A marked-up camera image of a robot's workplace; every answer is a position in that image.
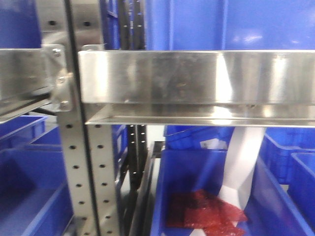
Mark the large blue bin upper shelf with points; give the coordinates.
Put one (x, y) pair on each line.
(230, 24)

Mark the stainless steel shelf beam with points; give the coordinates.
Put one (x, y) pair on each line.
(222, 88)

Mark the left steel shelf beam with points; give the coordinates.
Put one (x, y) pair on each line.
(24, 83)

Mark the blue bin rear centre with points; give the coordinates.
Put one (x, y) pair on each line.
(197, 137)

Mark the blue bin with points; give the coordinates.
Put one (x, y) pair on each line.
(270, 211)
(21, 130)
(278, 145)
(197, 137)
(302, 185)
(34, 195)
(19, 27)

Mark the right perforated steel upright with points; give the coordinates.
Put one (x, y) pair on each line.
(92, 34)

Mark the perforated steel upright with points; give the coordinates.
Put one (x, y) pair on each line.
(56, 28)
(92, 34)

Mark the white paper strip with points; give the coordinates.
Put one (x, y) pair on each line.
(241, 156)

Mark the red bubble wrap bag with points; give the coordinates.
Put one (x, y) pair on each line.
(203, 210)

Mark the black perforated rear upright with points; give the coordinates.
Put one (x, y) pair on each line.
(132, 37)

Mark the blue bin rear right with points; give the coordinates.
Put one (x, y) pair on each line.
(278, 145)

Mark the blue bin rear left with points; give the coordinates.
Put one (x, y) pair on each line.
(21, 130)

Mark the left perforated steel upright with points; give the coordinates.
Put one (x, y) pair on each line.
(56, 28)

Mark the blue bin lower centre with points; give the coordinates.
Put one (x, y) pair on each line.
(270, 211)

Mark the blue bin lower left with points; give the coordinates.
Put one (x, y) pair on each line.
(34, 195)

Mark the blue bin lower right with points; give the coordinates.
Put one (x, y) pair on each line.
(302, 185)

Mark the blue bin upper left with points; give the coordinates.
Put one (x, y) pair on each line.
(19, 27)

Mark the steel bolted bracket plate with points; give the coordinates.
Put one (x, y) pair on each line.
(58, 77)

